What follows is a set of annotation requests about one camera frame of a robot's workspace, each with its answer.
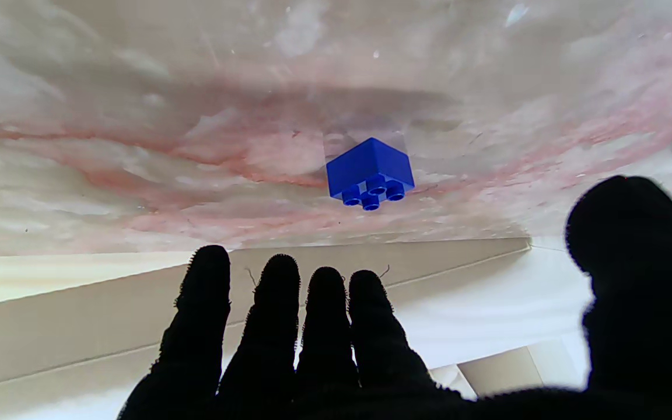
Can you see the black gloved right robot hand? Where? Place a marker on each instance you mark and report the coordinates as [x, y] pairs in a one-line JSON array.
[[645, 303]]

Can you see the blue toy brick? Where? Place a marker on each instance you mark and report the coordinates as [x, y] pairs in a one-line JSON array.
[[371, 173]]

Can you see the beige sofa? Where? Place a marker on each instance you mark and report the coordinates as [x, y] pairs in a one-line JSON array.
[[79, 315]]

